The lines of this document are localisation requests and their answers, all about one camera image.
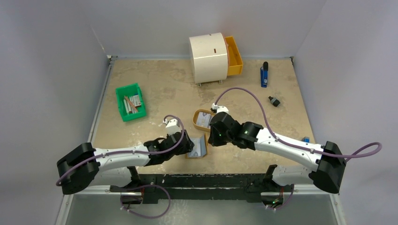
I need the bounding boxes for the blue black marker tool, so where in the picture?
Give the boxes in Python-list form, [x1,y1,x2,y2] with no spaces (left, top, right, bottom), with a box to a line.
[260,61,268,88]

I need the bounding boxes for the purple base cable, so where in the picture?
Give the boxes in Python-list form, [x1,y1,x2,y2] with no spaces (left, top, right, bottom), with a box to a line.
[119,182,172,219]
[264,186,295,212]

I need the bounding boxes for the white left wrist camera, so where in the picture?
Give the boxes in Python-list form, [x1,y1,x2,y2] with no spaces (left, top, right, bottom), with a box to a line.
[163,119,181,135]

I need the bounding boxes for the yellow open drawer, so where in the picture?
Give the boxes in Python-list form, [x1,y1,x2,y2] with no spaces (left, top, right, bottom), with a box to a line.
[225,36,243,76]

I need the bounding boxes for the small black knob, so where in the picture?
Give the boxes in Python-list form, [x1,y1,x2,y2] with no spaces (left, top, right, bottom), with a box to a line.
[268,96,281,107]

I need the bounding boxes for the aluminium frame rail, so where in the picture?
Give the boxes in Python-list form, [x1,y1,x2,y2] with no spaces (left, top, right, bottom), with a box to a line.
[56,58,345,225]

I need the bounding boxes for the yellow leather card holder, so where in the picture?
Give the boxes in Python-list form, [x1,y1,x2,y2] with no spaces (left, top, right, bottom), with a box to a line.
[185,133,208,159]

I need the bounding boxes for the cream round drawer cabinet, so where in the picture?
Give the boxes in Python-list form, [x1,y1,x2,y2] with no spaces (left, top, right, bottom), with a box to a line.
[189,32,229,87]

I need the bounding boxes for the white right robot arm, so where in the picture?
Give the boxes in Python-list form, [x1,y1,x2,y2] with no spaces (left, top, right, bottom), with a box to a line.
[208,112,346,194]

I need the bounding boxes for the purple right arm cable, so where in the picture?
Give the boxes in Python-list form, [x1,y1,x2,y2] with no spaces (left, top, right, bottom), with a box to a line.
[214,87,383,162]

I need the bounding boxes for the pens in green bin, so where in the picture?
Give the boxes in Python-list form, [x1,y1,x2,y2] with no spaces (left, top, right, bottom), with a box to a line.
[124,96,138,114]

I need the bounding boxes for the tan oval tray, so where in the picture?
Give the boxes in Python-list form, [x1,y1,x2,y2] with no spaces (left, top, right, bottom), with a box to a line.
[192,109,215,133]

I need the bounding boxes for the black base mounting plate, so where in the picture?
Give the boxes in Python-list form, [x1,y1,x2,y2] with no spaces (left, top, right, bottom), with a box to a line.
[110,173,293,204]

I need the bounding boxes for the white credit card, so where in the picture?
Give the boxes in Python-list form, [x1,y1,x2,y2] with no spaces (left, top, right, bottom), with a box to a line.
[187,138,202,158]
[196,112,213,128]

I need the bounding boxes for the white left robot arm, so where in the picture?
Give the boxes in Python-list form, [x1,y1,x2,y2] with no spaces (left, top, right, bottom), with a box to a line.
[56,130,195,195]

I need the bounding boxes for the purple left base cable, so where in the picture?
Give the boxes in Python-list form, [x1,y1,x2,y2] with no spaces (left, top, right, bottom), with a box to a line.
[119,182,172,219]

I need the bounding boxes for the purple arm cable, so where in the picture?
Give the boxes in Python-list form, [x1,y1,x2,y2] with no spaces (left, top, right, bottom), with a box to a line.
[56,115,185,187]
[214,87,383,162]

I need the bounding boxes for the card pack in bin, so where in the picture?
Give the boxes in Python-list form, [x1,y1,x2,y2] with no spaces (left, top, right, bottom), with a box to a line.
[130,95,142,107]

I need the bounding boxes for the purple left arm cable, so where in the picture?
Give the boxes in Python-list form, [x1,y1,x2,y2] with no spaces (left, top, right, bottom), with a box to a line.
[56,115,185,187]

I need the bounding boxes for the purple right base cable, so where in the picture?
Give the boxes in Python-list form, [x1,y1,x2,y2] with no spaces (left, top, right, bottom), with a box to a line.
[264,186,295,212]

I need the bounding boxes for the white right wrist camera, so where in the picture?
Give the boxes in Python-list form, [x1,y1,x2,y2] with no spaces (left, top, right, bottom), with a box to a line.
[211,103,229,114]

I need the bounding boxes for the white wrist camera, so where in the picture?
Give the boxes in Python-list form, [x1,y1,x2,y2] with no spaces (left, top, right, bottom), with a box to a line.
[211,103,229,114]
[163,119,181,135]

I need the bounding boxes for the green plastic bin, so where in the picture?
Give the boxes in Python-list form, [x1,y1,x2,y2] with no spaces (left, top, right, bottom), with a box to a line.
[115,83,147,122]

